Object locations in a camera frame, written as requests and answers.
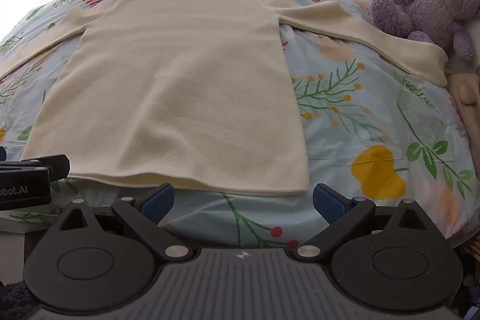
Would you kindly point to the purple teddy bear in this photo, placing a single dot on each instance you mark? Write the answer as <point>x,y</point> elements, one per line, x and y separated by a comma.
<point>423,5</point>

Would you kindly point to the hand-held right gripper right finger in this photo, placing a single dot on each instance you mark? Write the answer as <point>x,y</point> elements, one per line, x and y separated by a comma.
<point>329,202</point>

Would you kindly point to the dark shaggy rug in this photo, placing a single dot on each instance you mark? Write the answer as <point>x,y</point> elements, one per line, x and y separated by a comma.
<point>11,301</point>

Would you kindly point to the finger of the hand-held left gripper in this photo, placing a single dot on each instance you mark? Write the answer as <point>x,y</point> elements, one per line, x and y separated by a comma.
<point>56,165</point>

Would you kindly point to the floral print bedsheet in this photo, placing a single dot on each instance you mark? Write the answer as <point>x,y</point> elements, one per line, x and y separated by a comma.
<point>375,117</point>

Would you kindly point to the beige plush toy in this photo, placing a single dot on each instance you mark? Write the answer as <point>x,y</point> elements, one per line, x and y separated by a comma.
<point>467,98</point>

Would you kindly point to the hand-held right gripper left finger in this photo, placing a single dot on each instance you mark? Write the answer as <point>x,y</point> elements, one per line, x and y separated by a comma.
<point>158,200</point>

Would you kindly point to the cream knit sweater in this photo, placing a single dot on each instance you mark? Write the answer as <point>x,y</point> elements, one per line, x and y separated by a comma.
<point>180,80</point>

